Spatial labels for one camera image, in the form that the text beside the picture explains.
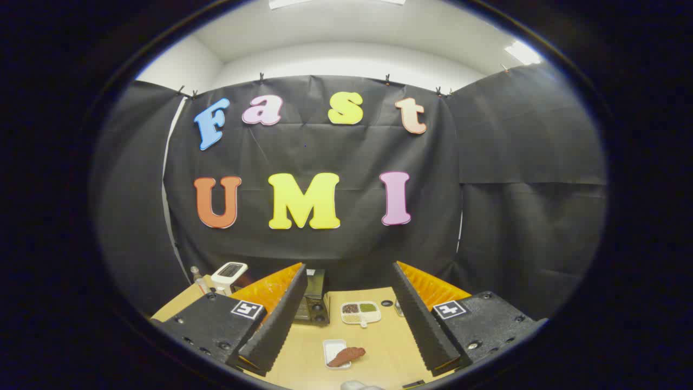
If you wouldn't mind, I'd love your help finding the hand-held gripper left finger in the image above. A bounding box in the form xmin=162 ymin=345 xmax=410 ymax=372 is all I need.
xmin=157 ymin=263 xmax=308 ymax=377

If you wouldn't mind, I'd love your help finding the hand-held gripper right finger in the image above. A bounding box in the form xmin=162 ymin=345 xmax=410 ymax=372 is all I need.
xmin=390 ymin=261 xmax=547 ymax=377

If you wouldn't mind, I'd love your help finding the black toaster oven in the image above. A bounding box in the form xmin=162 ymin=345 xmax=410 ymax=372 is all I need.
xmin=295 ymin=269 xmax=331 ymax=326

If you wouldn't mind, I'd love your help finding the brown meat piece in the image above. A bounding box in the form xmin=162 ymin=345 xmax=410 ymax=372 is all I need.
xmin=328 ymin=347 xmax=366 ymax=368

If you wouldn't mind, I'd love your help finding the white divided dish with grains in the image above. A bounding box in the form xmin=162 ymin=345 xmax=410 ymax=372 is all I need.
xmin=341 ymin=301 xmax=382 ymax=329

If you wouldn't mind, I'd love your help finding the white rectangular tray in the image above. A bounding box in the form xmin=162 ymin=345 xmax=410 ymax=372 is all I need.
xmin=323 ymin=339 xmax=352 ymax=370

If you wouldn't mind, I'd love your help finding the white small appliance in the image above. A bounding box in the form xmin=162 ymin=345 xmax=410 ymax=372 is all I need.
xmin=211 ymin=262 xmax=249 ymax=296

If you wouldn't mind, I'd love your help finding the small clear bottle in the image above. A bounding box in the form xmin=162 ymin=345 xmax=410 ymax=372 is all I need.
xmin=191 ymin=266 xmax=210 ymax=296

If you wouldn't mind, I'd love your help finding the black backdrop cloth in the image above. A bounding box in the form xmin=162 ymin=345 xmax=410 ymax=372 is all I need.
xmin=92 ymin=65 xmax=607 ymax=320

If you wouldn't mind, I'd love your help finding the ceiling light panel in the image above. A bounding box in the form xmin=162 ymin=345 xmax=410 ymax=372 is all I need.
xmin=505 ymin=41 xmax=542 ymax=66

